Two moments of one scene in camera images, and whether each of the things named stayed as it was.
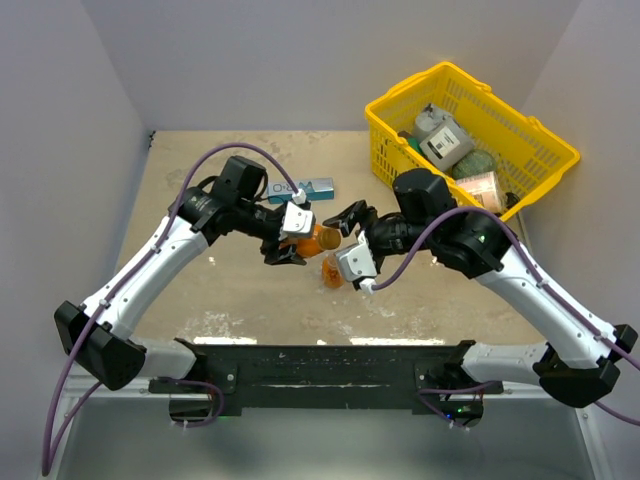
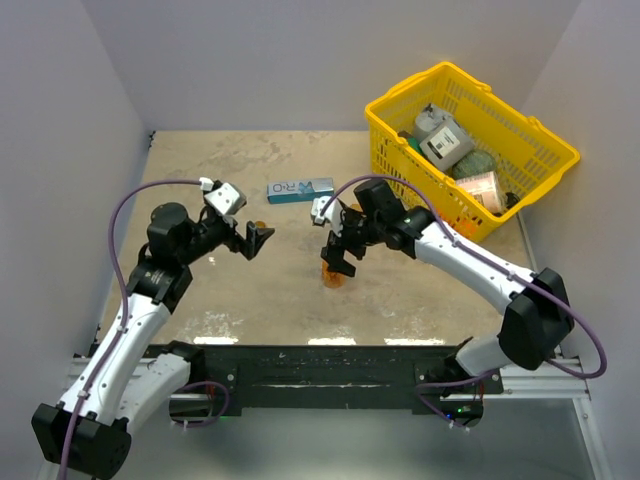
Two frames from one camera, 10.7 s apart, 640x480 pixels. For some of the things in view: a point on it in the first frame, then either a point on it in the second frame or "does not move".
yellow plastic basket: [529, 154] does not move
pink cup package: [485, 187] does not move
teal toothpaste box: [279, 192] does not move
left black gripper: [286, 254] → [248, 245]
